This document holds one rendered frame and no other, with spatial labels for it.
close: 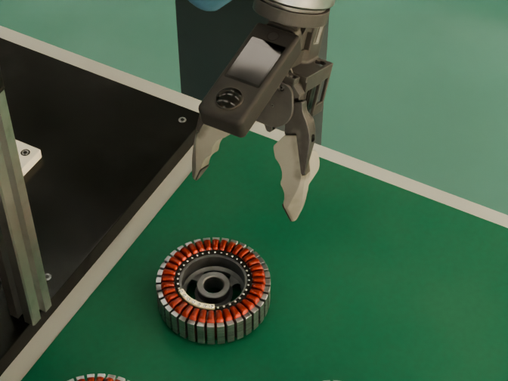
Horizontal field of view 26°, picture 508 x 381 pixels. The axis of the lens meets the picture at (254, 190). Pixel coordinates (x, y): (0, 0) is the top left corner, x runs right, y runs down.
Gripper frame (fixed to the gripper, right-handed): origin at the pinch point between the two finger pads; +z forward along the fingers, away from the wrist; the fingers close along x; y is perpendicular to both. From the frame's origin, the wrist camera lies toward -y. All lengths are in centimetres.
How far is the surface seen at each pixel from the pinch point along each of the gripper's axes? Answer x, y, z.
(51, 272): 13.9, -10.5, 10.7
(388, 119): 23, 125, 38
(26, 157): 25.2, -1.0, 5.5
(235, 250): -1.3, -1.6, 5.0
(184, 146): 12.5, 10.6, 2.8
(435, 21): 28, 159, 24
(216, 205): 5.4, 6.5, 5.8
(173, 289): 1.4, -8.2, 7.9
